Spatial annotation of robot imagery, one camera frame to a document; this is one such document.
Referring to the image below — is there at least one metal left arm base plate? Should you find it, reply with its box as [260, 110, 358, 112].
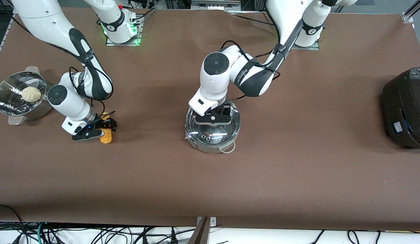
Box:
[291, 39, 321, 51]

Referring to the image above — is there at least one aluminium frame profile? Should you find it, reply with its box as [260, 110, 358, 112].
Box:
[401, 0, 420, 23]

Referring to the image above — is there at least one black rice cooker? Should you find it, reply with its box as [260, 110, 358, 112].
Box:
[381, 67, 420, 150]

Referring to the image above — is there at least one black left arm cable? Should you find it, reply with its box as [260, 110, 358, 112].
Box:
[219, 40, 282, 82]

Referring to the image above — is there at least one white steamed bun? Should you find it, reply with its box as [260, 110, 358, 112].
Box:
[21, 86, 42, 103]

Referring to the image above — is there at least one black floor cable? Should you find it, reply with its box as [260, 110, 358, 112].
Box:
[0, 204, 27, 244]

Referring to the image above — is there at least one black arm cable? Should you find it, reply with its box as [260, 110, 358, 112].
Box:
[219, 40, 282, 82]
[68, 66, 116, 120]

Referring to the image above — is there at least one small metal table bracket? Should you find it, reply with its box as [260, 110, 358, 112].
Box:
[196, 217, 217, 227]

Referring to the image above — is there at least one pale green steel pot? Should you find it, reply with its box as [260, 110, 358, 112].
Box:
[184, 100, 242, 155]

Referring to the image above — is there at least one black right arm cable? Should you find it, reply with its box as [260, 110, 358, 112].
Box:
[68, 66, 116, 120]

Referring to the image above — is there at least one green floor cable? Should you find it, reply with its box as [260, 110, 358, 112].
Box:
[36, 223, 48, 244]

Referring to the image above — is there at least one steel steamer pot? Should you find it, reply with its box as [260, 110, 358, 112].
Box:
[0, 66, 58, 126]

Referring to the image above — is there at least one brown table cover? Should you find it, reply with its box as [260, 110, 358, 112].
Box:
[0, 7, 420, 231]

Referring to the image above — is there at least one black cable on table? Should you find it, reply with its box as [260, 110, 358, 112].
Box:
[230, 13, 275, 27]

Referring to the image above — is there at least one yellow corn cob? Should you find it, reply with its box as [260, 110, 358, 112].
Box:
[100, 117, 115, 144]

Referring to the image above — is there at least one round glass pot lid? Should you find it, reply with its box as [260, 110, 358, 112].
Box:
[185, 101, 241, 144]

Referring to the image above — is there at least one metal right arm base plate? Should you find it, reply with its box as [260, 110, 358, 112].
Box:
[105, 14, 143, 46]

